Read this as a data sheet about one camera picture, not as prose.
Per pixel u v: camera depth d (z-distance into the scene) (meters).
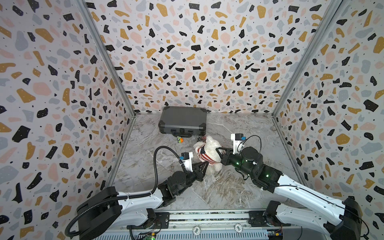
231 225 0.73
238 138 0.62
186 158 0.68
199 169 0.69
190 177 0.67
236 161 0.62
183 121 1.12
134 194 0.49
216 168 0.80
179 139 1.03
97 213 0.41
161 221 0.73
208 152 0.70
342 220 0.40
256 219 0.74
